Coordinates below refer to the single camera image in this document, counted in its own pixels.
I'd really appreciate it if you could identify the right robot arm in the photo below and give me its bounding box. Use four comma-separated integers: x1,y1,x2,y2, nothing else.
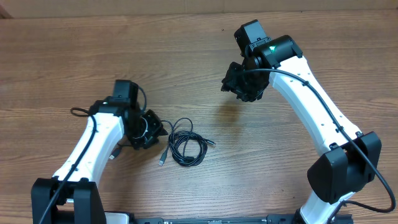
221,20,382,223

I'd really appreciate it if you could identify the black right camera cable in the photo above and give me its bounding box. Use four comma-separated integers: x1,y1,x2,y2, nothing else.
242,68,396,224

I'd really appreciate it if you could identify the black camera cable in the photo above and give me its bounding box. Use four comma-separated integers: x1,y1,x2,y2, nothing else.
242,68,396,224
37,85,149,224

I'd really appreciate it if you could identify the black left camera cable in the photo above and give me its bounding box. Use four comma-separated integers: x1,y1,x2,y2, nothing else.
37,85,149,224

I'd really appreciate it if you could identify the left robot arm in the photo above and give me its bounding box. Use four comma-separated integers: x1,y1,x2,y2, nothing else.
31,80,167,223

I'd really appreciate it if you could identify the black USB cable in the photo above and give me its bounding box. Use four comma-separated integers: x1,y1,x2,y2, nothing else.
157,117,217,167

